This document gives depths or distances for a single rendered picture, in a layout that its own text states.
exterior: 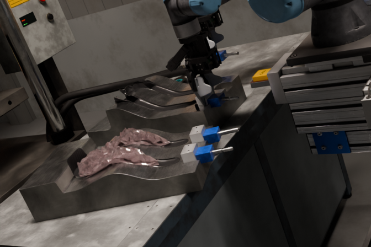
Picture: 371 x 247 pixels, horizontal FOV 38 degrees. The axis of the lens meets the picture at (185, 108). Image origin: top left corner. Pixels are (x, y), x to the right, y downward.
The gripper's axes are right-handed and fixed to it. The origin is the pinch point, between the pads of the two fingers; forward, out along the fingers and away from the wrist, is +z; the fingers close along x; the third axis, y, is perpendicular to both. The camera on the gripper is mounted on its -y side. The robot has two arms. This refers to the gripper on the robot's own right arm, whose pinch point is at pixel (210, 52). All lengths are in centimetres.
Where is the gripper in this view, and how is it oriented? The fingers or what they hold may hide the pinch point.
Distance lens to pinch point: 194.0
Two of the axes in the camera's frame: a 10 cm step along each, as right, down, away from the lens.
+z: 3.4, 8.8, 3.3
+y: 8.1, -1.0, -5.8
